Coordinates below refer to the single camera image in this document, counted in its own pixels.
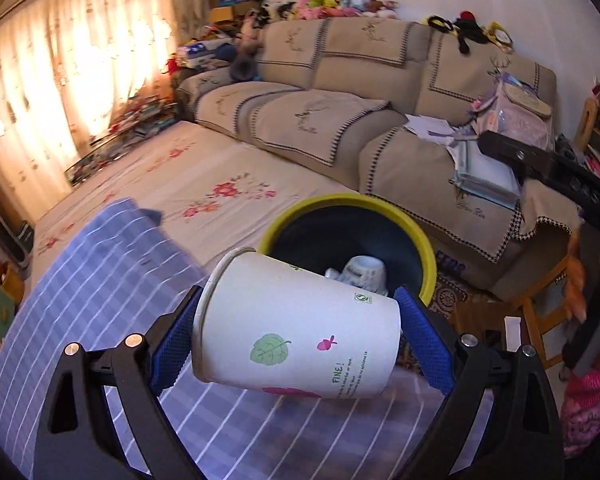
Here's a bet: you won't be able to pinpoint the beige sofa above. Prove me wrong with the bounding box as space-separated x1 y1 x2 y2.
175 17 586 291

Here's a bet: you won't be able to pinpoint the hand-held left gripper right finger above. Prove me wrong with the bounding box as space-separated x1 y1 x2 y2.
392 285 566 480

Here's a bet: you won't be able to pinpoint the beige floral mat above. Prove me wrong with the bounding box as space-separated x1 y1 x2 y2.
30 120 361 286

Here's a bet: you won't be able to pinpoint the person's right hand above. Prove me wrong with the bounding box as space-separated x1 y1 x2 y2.
566 234 588 322

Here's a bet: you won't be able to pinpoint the patterned floor rug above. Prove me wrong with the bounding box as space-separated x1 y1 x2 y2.
395 260 481 376

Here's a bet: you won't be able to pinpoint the stack of pale booklets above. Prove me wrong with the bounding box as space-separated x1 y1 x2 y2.
450 137 523 208

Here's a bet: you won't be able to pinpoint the loose white papers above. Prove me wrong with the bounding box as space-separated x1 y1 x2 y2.
404 115 461 148

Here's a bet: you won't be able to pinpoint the white paper cup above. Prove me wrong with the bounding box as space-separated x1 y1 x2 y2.
191 247 403 400

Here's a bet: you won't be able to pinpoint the beige embroidered curtain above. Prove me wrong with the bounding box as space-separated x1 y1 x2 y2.
0 0 208 196

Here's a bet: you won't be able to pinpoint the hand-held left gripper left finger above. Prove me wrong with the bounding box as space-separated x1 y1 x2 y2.
30 285 216 480

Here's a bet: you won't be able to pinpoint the pile of plush toys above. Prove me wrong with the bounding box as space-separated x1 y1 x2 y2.
260 0 401 23

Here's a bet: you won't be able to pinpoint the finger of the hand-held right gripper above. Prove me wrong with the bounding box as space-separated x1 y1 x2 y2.
477 131 556 183

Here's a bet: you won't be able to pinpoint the yellow and green television cabinet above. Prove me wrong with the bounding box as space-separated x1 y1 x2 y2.
0 270 26 361

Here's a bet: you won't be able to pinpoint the low glass rack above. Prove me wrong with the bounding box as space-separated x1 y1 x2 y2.
65 95 178 186

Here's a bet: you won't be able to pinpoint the grey plush toy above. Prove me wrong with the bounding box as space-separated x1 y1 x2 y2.
228 52 256 83

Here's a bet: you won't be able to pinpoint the wooden chair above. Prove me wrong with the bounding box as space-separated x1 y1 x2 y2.
452 245 588 376

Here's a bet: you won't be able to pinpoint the black and yellow plush toy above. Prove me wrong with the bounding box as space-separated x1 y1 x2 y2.
427 10 515 55

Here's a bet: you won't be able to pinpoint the black bin with yellow rim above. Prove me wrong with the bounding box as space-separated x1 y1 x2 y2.
256 193 437 311

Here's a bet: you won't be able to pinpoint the blue checked tablecloth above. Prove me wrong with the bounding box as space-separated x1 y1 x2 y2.
0 197 496 480

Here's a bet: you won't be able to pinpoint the blue and white bag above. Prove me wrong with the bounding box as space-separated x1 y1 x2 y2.
175 40 231 68

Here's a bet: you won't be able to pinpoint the clear pink bag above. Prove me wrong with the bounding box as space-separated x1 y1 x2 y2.
472 72 553 148

